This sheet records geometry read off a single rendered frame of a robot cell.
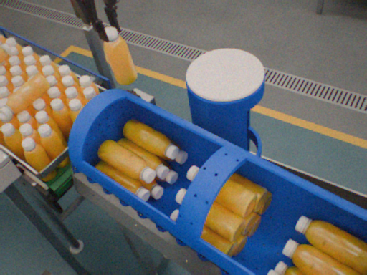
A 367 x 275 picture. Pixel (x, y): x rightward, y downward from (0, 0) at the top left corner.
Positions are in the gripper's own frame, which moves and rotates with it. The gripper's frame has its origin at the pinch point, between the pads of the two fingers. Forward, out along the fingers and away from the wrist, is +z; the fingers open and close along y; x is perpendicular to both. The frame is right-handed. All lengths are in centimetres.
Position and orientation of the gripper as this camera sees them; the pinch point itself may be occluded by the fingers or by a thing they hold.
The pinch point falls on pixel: (106, 25)
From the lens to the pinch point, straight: 108.5
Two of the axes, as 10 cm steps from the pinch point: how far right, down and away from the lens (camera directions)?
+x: -7.7, -4.6, 4.4
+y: 6.2, -7.0, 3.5
